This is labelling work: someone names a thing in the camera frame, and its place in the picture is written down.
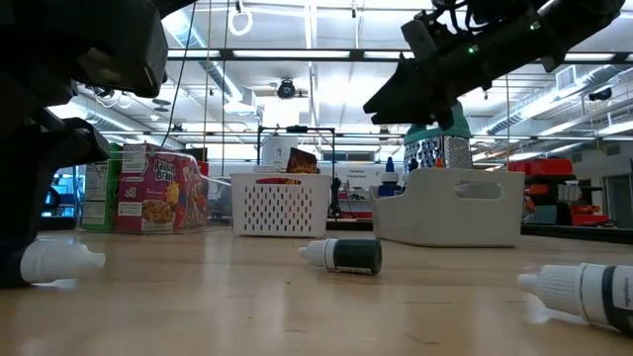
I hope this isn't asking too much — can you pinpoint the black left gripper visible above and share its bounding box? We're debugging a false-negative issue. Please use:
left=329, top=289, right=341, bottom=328
left=0, top=0, right=169, bottom=289

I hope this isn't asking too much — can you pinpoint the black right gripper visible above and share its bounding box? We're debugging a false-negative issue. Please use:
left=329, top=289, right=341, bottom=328
left=363, top=0, right=525, bottom=131

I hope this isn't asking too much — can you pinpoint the green mini cereal box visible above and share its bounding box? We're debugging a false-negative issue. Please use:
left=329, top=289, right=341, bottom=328
left=80, top=141, right=125, bottom=232

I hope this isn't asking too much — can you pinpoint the pink Raisin Bran cereal box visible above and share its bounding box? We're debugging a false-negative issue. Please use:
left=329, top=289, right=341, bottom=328
left=116, top=150, right=187, bottom=233

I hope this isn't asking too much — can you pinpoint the black dropper bottle white cap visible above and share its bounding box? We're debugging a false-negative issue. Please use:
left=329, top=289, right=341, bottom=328
left=298, top=237, right=384, bottom=276
left=516, top=262, right=633, bottom=333

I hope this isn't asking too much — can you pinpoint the black overhead light beam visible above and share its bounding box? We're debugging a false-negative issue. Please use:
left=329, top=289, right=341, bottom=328
left=167, top=47, right=633, bottom=63

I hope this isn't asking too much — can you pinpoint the blue-tipped squeeze bottle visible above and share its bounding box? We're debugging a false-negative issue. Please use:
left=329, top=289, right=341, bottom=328
left=378, top=156, right=403, bottom=198

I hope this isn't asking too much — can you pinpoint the white sign board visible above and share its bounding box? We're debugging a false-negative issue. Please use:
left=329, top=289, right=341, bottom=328
left=340, top=165, right=382, bottom=192

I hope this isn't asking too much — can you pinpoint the grey plastic bin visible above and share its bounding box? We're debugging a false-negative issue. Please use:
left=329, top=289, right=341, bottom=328
left=369, top=167, right=526, bottom=248

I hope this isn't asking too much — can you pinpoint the black upright stand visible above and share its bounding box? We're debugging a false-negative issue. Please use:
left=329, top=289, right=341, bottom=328
left=329, top=176, right=343, bottom=220

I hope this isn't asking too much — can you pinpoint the white perforated plastic basket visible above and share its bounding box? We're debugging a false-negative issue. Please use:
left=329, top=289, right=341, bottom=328
left=229, top=171, right=333, bottom=239

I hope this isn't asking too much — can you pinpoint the white bucket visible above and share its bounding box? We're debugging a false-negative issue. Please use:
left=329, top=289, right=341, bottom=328
left=260, top=135, right=301, bottom=168

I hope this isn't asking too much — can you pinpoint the red storage bin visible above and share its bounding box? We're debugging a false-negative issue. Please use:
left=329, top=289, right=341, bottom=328
left=507, top=157, right=575, bottom=177

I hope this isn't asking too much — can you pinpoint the clear plastic tray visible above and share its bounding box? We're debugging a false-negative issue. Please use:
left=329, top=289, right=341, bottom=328
left=72, top=146, right=233, bottom=235

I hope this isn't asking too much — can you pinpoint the red machine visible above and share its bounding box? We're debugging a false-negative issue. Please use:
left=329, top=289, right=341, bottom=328
left=568, top=203, right=610, bottom=227

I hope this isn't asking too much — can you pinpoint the grey door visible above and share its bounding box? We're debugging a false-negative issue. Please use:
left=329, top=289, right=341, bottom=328
left=606, top=173, right=633, bottom=229

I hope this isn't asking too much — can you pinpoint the teal-handled metal box grater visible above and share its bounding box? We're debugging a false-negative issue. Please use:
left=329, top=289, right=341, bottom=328
left=403, top=101, right=475, bottom=173

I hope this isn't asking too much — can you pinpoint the black metal rack frame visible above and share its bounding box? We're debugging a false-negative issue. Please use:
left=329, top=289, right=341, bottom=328
left=255, top=125, right=337, bottom=174

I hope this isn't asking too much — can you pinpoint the black overhead camera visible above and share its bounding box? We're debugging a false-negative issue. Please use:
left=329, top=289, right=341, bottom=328
left=276, top=78, right=297, bottom=100

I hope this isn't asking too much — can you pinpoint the white hanging ring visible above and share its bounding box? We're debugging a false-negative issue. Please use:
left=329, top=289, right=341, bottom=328
left=227, top=4, right=254, bottom=37

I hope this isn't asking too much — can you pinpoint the silver ceiling duct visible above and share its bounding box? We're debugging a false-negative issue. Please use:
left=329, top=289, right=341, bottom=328
left=487, top=63, right=633, bottom=137
left=162, top=9, right=261, bottom=118

